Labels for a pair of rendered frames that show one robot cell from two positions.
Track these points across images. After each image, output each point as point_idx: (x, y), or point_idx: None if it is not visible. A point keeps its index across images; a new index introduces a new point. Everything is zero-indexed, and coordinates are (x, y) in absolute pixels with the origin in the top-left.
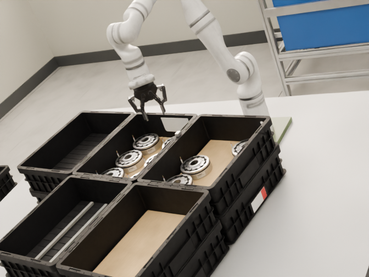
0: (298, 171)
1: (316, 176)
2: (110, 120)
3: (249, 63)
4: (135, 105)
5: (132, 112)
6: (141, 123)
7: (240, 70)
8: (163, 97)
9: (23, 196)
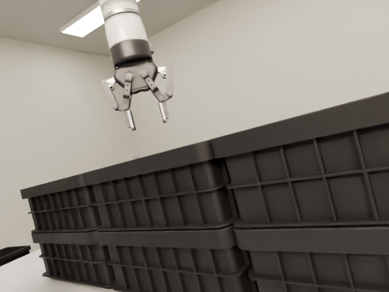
0: (32, 280)
1: (28, 274)
2: (340, 141)
3: None
4: (167, 87)
5: (218, 137)
6: (208, 174)
7: None
8: (117, 101)
9: None
